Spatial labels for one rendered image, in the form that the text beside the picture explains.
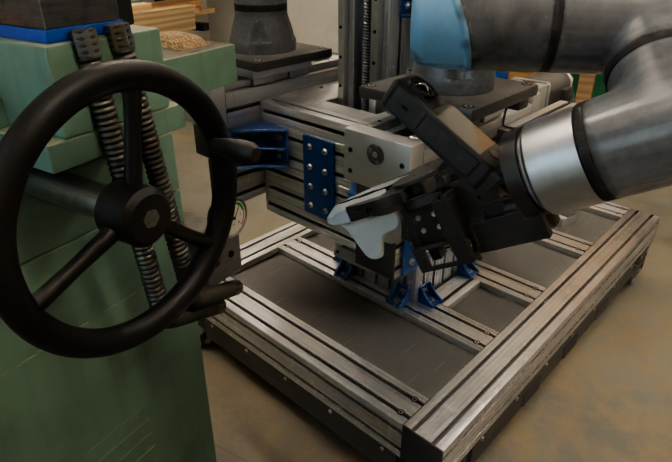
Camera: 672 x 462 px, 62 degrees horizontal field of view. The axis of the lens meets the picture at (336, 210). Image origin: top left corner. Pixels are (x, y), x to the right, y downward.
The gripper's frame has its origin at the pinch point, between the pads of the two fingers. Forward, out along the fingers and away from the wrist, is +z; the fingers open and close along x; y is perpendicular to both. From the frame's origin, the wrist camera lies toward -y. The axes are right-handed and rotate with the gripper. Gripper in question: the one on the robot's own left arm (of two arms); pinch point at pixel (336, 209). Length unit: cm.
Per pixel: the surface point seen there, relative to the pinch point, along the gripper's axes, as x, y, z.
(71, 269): -19.4, -6.0, 14.1
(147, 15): 21, -36, 36
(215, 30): 300, -116, 280
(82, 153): -10.7, -15.9, 18.4
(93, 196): -13.1, -11.3, 16.3
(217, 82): 19.9, -21.1, 26.8
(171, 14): 27, -36, 36
